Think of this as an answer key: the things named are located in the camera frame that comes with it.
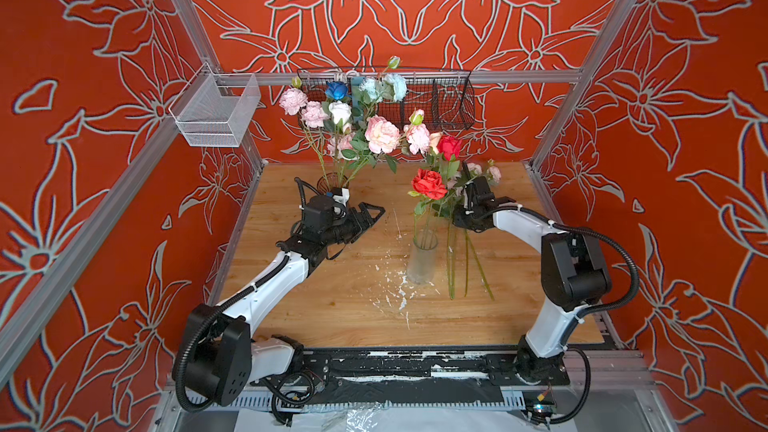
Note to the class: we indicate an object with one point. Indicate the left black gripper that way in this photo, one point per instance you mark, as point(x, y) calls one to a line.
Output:
point(358, 228)

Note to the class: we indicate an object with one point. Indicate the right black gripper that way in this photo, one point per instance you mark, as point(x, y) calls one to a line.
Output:
point(457, 217)

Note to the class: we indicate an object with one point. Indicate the dark smoked glass vase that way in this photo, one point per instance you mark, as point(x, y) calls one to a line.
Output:
point(331, 183)

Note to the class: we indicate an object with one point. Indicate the small pink flower bunch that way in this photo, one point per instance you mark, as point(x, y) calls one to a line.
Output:
point(460, 239)

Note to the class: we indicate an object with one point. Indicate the pink rose bunch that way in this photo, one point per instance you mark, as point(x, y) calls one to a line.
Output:
point(380, 140)

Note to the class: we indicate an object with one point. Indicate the clear glass vase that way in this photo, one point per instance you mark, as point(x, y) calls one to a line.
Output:
point(423, 257)

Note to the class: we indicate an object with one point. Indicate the white pink rose stem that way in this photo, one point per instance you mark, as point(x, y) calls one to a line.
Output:
point(434, 140)

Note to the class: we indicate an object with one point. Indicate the blue rose stem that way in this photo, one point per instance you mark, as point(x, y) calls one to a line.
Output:
point(336, 91)

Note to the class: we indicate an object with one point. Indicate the white green flower stem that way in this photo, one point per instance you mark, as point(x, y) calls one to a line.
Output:
point(369, 92)

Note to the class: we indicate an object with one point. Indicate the pink peony stem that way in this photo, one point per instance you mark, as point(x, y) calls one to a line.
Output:
point(311, 119)

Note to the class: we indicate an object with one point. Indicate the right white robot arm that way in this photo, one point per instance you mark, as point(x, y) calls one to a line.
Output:
point(573, 272)

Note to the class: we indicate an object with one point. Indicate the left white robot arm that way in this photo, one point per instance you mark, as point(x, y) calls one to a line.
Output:
point(218, 356)

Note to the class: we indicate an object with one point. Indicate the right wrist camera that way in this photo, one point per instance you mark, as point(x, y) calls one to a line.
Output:
point(479, 193)

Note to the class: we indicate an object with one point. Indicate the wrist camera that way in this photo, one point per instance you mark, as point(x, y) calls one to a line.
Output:
point(479, 193)
point(340, 195)

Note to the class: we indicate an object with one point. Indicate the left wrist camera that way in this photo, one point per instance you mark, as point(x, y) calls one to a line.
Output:
point(340, 195)

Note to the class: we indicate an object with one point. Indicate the black wire wall basket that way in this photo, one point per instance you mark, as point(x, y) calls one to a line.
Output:
point(446, 96)

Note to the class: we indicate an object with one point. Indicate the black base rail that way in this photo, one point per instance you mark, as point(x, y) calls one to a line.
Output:
point(420, 376)

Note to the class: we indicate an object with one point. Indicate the clear acrylic wall bin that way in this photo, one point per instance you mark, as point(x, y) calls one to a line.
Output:
point(215, 110)

